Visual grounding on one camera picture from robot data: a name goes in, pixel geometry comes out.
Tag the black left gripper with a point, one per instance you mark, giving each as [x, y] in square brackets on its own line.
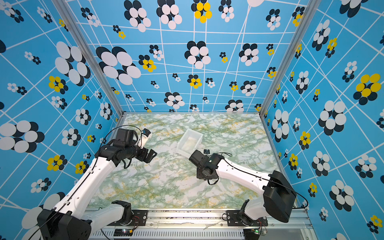
[150, 156]

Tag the left aluminium corner post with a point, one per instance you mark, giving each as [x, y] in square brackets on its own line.
[80, 40]

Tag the white plastic bin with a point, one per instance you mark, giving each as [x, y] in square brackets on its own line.
[189, 143]

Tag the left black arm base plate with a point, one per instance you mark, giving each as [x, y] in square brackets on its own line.
[139, 218]

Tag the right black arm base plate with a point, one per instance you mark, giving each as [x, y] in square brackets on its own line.
[235, 219]

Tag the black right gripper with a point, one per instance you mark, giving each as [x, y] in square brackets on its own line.
[199, 175]

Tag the left controller board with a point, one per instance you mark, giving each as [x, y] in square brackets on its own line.
[123, 233]

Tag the right aluminium corner post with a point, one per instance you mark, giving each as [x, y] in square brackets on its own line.
[289, 54]

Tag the right controller board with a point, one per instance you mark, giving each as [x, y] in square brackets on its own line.
[251, 234]

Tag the controller board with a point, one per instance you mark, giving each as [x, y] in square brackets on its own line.
[251, 234]
[123, 233]

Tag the aluminium corner post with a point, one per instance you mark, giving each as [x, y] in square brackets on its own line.
[80, 40]
[289, 54]

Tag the aluminium front rail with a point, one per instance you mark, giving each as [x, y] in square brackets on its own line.
[207, 224]

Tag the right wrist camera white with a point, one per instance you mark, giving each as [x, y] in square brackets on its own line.
[206, 151]

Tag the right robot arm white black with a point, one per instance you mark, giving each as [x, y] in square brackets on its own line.
[277, 195]

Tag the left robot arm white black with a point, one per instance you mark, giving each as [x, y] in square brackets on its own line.
[67, 220]

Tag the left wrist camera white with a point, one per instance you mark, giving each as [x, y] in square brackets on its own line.
[145, 136]

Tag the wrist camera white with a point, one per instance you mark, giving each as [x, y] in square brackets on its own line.
[145, 136]
[206, 151]

